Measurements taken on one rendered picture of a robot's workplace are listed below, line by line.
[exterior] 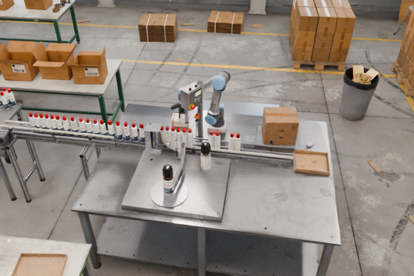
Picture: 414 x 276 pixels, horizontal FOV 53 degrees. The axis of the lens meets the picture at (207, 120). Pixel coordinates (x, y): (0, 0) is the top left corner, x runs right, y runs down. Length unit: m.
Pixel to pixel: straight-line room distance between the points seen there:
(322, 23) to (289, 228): 4.01
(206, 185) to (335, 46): 4.00
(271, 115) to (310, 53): 3.10
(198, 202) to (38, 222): 1.94
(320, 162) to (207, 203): 1.15
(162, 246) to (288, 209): 1.22
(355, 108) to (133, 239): 3.37
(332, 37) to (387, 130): 1.76
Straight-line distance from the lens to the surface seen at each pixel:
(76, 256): 3.29
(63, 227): 4.56
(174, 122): 4.12
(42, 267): 3.31
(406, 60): 7.00
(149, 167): 3.67
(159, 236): 4.01
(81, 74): 5.05
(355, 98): 5.73
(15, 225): 4.76
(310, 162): 3.87
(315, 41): 6.77
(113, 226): 4.15
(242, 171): 3.69
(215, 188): 3.47
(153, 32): 7.61
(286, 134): 3.90
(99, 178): 3.73
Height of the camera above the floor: 3.40
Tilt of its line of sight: 37 degrees down
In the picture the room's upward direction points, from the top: straight up
